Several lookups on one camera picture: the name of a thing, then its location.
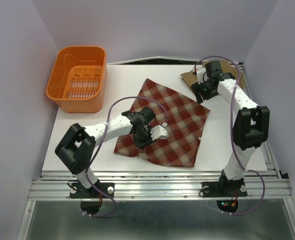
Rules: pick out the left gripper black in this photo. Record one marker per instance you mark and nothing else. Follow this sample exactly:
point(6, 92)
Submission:
point(141, 144)

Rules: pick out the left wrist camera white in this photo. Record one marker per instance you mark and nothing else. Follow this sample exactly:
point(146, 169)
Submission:
point(158, 132)

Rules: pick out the white patterned garment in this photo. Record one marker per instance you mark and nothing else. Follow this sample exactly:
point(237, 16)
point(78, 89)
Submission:
point(185, 120)

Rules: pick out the aluminium right side rail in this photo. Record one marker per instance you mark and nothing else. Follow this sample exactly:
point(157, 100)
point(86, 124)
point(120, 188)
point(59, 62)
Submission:
point(261, 160)

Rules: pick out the khaki brown skirt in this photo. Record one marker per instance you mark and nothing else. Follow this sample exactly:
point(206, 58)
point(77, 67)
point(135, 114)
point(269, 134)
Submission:
point(189, 78)

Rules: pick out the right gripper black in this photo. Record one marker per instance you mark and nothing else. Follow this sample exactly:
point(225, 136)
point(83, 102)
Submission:
point(196, 89)

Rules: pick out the orange plastic basket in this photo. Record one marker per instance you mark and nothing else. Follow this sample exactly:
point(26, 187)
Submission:
point(78, 79)

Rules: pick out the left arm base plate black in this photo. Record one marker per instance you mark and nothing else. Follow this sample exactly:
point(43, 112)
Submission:
point(78, 191)

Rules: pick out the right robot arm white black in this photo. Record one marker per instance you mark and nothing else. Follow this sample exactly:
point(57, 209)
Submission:
point(249, 128)

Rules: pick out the aluminium front rail frame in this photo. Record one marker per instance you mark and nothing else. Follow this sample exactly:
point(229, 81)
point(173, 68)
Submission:
point(157, 185)

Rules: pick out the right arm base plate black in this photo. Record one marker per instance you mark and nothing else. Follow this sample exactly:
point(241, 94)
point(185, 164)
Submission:
point(214, 189)

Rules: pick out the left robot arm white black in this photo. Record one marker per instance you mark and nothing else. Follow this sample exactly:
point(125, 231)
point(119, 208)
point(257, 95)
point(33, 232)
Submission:
point(76, 147)

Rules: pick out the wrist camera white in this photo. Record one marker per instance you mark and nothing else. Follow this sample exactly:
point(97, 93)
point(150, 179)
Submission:
point(201, 75)
point(158, 132)

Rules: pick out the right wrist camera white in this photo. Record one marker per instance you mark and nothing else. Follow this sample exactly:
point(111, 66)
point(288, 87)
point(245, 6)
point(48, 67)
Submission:
point(201, 75)

